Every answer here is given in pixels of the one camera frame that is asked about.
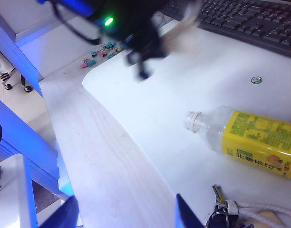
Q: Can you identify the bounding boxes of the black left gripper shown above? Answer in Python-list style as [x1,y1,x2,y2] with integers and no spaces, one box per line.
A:
[125,26,169,83]

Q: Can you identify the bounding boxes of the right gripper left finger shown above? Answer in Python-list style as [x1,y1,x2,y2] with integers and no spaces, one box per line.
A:
[39,196,80,228]

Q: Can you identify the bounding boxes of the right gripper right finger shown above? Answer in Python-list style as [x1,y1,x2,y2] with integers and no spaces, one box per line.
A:
[175,193,206,228]

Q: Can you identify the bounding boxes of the white feather shuttlecock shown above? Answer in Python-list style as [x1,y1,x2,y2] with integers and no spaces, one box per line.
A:
[159,0,204,59]

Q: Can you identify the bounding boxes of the clear bottle yellow label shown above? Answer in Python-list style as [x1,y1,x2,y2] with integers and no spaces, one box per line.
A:
[184,106,291,180]

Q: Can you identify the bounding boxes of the black key bunch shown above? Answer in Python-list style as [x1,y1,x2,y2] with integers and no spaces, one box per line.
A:
[205,184,240,228]

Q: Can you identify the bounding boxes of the white desk riser board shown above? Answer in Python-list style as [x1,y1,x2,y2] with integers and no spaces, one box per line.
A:
[82,14,291,228]

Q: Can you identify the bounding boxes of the black computer keyboard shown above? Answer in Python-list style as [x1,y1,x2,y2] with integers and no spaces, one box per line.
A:
[161,0,291,57]

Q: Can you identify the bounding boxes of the white stand post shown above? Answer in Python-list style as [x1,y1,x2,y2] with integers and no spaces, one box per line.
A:
[0,153,39,228]

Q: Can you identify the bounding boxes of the white keychain cord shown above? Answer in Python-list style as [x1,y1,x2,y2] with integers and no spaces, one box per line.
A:
[232,200,291,228]

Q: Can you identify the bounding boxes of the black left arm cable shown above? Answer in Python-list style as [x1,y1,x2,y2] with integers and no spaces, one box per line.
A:
[51,1,102,46]

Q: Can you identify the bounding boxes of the aluminium frame beam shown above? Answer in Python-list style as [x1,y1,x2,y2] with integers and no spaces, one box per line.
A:
[0,94,76,202]
[0,0,45,97]

